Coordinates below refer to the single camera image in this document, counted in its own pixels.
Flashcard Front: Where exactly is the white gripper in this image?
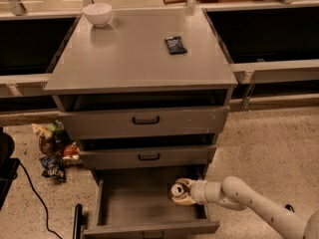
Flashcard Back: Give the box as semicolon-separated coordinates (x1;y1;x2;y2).
171;178;207;206

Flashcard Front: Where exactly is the orange soda can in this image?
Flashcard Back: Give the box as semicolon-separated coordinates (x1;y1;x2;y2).
168;182;186;200

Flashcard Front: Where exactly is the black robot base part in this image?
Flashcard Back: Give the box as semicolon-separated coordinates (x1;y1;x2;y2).
0;127;20;210

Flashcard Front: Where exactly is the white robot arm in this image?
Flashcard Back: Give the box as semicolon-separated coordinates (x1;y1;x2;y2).
169;176;319;239

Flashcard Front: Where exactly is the grey middle drawer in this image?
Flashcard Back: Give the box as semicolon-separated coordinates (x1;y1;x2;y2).
80;145;216;170

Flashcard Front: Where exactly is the grey drawer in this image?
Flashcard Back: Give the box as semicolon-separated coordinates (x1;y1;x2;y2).
60;107;229;139
80;145;216;170
83;165;219;239

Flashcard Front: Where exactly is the grey bottom drawer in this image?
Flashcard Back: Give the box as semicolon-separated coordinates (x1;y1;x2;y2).
83;165;219;239

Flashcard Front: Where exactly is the grey top drawer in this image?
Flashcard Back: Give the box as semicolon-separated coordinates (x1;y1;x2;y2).
60;107;229;139

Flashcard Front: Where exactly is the grey drawer cabinet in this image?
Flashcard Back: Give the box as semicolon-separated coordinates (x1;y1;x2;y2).
43;6;239;239

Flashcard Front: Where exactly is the black right base bar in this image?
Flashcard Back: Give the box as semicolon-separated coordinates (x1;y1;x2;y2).
285;204;294;212

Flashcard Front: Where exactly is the black base bar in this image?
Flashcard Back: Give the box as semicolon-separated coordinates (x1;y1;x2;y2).
285;204;294;212
72;204;83;239

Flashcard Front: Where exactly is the black left base bar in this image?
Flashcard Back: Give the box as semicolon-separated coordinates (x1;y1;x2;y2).
72;204;83;239

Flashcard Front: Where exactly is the red snack item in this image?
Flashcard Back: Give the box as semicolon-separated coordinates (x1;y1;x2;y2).
63;145;79;160

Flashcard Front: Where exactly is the blue chip bag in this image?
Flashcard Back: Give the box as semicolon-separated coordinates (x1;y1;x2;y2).
40;156;66;182

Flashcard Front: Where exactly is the pile of snack bags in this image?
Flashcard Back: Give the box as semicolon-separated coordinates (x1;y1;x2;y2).
31;120;80;160

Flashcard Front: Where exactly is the dark blue snack packet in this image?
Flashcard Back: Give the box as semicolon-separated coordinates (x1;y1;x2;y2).
165;37;187;55

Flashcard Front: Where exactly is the white bowl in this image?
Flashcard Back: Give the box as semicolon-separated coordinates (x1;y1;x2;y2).
83;3;113;27

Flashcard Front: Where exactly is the black cable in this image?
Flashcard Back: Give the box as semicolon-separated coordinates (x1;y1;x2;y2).
18;162;64;239

